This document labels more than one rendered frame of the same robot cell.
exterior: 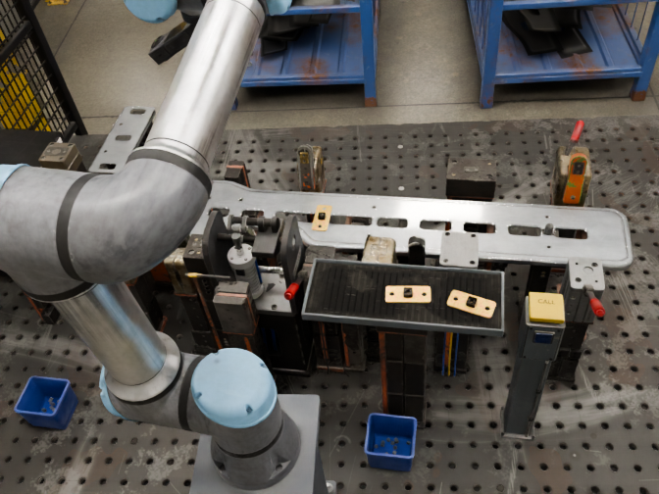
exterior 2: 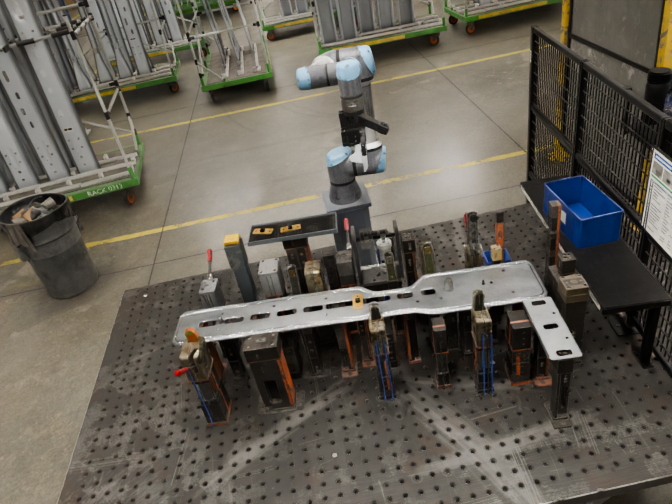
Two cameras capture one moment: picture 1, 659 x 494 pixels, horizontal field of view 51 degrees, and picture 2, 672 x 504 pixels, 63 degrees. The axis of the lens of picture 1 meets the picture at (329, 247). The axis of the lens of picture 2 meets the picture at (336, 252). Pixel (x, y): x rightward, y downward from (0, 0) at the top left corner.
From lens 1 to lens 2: 2.75 m
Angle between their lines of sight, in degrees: 98
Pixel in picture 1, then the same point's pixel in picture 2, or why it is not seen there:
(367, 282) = (309, 228)
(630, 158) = not seen: outside the picture
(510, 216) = (240, 326)
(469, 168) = (262, 340)
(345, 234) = (340, 296)
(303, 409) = (331, 207)
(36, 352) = not seen: hidden behind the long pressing
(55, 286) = not seen: hidden behind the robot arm
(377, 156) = (364, 490)
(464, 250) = (266, 265)
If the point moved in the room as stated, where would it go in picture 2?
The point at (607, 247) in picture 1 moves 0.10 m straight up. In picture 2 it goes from (190, 319) to (182, 300)
